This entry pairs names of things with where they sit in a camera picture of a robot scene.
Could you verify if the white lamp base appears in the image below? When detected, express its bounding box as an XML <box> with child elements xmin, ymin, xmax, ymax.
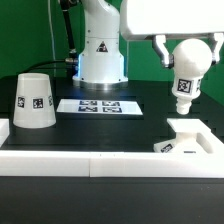
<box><xmin>153</xmin><ymin>118</ymin><xmax>211</xmax><ymax>154</ymax></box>

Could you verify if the white hanging cable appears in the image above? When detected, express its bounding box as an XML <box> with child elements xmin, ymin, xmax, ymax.
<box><xmin>47</xmin><ymin>0</ymin><xmax>57</xmax><ymax>62</ymax></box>

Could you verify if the white marker sheet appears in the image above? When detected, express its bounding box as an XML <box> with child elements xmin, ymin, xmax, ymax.
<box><xmin>57</xmin><ymin>99</ymin><xmax>142</xmax><ymax>115</ymax></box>

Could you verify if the white lamp shade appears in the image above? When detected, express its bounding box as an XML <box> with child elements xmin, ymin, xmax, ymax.
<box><xmin>13</xmin><ymin>73</ymin><xmax>56</xmax><ymax>129</ymax></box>

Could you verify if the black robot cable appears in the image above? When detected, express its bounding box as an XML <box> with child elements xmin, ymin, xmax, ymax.
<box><xmin>25</xmin><ymin>0</ymin><xmax>80</xmax><ymax>73</ymax></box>

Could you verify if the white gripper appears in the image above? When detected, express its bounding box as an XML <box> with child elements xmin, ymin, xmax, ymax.
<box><xmin>120</xmin><ymin>0</ymin><xmax>224</xmax><ymax>69</ymax></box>

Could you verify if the white border frame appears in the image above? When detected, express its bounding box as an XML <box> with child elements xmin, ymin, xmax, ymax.
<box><xmin>0</xmin><ymin>119</ymin><xmax>224</xmax><ymax>178</ymax></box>

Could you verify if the white lamp bulb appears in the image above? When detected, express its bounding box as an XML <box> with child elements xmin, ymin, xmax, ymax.
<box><xmin>172</xmin><ymin>39</ymin><xmax>212</xmax><ymax>115</ymax></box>

